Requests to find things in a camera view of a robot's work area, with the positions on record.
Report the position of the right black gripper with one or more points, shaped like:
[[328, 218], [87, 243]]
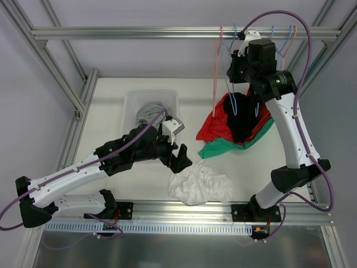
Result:
[[234, 68]]

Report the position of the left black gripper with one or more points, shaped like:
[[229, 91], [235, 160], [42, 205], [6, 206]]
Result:
[[172, 156]]

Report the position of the pink hanger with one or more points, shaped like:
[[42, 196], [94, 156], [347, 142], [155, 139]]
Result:
[[286, 50], [216, 66]]

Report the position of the white tank top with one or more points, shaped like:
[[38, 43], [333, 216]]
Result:
[[198, 184]]

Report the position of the light blue hanger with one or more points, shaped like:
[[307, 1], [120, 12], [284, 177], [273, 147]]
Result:
[[229, 85]]

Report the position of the black tank top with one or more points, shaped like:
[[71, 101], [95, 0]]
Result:
[[243, 123]]

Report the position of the blue hanger with black top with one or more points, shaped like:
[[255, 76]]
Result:
[[256, 110]]

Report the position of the red tank top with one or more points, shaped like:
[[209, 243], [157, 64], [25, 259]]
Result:
[[216, 127]]

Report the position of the grey tank top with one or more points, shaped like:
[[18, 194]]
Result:
[[149, 111]]

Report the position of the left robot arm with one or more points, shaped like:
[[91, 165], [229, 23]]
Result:
[[46, 198]]

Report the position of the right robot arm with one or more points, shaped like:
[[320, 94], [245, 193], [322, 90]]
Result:
[[255, 63]]

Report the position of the green tank top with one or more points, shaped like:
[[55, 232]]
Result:
[[220, 145]]

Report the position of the white plastic basket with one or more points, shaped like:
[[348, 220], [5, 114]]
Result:
[[135, 99]]

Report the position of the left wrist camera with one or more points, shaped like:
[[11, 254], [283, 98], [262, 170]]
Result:
[[172, 128]]

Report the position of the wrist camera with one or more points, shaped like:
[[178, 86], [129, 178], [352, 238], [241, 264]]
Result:
[[172, 128], [249, 36]]

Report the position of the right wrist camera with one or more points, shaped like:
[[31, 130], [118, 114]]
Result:
[[249, 36]]

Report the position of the white slotted cable duct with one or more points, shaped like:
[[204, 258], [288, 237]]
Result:
[[152, 228]]

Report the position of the right aluminium frame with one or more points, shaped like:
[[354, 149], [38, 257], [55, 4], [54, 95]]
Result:
[[340, 15]]

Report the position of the aluminium frame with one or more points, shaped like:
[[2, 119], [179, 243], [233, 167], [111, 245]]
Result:
[[340, 15], [81, 102]]

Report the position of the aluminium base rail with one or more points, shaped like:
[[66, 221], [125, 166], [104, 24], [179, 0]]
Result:
[[296, 214]]

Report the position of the aluminium hanging rail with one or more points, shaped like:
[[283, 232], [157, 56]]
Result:
[[136, 33]]

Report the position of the left aluminium frame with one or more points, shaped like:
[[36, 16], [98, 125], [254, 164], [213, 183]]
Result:
[[81, 102]]

